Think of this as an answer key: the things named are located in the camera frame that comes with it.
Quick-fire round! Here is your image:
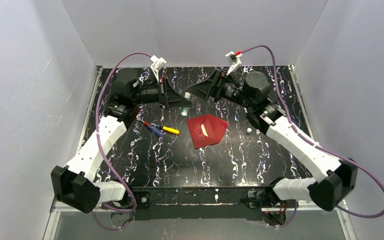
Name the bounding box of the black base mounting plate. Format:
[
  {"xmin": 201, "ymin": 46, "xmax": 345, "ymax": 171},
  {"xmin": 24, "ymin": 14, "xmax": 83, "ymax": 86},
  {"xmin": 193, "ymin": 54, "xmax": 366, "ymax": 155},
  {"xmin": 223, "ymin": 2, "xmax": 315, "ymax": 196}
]
[{"xmin": 100, "ymin": 186, "xmax": 300, "ymax": 222}]

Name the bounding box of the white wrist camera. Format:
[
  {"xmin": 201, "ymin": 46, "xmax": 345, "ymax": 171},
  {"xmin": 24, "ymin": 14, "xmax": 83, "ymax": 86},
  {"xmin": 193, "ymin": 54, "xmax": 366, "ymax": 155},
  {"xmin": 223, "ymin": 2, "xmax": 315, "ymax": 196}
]
[
  {"xmin": 150, "ymin": 55, "xmax": 167, "ymax": 79},
  {"xmin": 225, "ymin": 51, "xmax": 243, "ymax": 76}
]

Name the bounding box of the green white glue stick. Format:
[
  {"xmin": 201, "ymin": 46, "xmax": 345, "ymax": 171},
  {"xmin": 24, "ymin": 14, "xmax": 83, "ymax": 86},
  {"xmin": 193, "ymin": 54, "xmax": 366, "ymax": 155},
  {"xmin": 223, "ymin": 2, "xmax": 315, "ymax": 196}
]
[{"xmin": 180, "ymin": 92, "xmax": 192, "ymax": 117}]

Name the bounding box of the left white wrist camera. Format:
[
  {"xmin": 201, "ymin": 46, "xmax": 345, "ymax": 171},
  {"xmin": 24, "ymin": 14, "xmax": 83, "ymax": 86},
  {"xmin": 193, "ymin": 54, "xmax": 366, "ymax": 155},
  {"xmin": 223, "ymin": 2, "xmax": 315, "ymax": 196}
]
[{"xmin": 150, "ymin": 55, "xmax": 167, "ymax": 79}]

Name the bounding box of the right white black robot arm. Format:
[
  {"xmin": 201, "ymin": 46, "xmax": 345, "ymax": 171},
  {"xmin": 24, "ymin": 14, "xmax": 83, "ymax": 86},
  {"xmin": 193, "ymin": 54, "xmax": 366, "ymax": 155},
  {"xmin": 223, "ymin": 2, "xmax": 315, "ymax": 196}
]
[{"xmin": 185, "ymin": 69, "xmax": 358, "ymax": 211}]

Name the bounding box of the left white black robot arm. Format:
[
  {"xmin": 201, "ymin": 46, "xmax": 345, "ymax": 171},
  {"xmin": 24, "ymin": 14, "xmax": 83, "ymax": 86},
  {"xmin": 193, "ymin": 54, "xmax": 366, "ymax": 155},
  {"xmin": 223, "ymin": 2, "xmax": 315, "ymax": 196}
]
[{"xmin": 50, "ymin": 68, "xmax": 191, "ymax": 214}]

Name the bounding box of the aluminium frame rail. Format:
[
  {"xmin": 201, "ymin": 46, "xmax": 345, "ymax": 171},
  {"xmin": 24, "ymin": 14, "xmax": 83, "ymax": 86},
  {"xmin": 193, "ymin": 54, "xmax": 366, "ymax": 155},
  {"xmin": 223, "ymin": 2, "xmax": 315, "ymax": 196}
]
[{"xmin": 44, "ymin": 187, "xmax": 356, "ymax": 240}]

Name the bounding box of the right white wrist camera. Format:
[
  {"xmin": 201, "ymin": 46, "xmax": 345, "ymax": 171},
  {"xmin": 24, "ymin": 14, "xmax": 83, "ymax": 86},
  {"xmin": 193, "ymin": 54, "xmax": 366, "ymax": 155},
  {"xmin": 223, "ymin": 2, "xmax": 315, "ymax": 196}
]
[{"xmin": 225, "ymin": 51, "xmax": 243, "ymax": 76}]

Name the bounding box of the yellow handled screwdriver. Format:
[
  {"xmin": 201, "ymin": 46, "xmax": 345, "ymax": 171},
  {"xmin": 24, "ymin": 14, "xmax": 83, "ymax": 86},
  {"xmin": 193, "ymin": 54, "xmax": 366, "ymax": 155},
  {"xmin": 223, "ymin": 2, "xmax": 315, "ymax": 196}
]
[{"xmin": 151, "ymin": 123, "xmax": 180, "ymax": 135}]

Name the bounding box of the beige letter paper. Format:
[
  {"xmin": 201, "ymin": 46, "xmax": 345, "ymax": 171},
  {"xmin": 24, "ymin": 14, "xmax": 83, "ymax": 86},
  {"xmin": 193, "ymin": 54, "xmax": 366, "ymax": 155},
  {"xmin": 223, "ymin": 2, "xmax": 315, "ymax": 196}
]
[{"xmin": 200, "ymin": 124, "xmax": 208, "ymax": 137}]

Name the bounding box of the red envelope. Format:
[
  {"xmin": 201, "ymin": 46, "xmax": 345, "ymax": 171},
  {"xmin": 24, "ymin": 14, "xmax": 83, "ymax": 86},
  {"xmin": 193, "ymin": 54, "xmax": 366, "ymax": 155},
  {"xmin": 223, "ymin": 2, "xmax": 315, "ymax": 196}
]
[{"xmin": 186, "ymin": 114, "xmax": 229, "ymax": 149}]

